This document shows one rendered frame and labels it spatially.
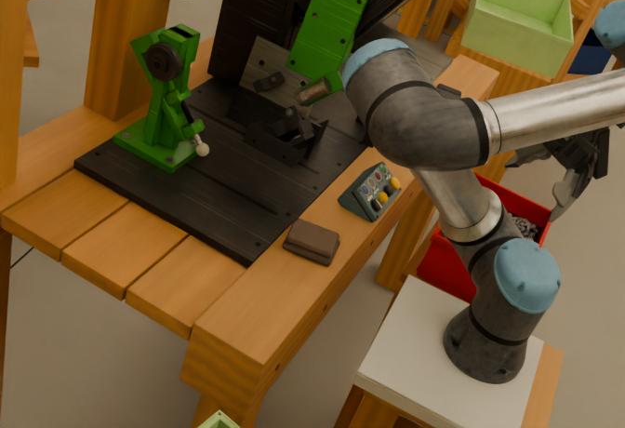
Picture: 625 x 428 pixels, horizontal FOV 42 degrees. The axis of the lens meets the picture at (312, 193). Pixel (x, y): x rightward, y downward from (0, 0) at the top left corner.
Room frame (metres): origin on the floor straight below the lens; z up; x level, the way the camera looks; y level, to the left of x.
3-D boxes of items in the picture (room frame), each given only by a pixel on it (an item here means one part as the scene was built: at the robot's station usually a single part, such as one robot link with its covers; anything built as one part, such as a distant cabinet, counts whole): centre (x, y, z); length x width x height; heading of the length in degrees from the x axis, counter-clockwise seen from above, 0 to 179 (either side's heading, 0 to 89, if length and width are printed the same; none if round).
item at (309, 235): (1.23, -0.03, 0.92); 0.10 x 0.08 x 0.03; 84
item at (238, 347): (1.64, -0.16, 0.82); 1.50 x 0.14 x 0.15; 164
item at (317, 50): (1.63, 0.07, 1.17); 0.13 x 0.12 x 0.20; 164
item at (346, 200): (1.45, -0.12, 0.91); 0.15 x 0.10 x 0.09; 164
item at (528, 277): (1.11, -0.38, 1.06); 0.13 x 0.12 x 0.14; 28
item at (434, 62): (1.77, 0.00, 1.11); 0.39 x 0.16 x 0.03; 74
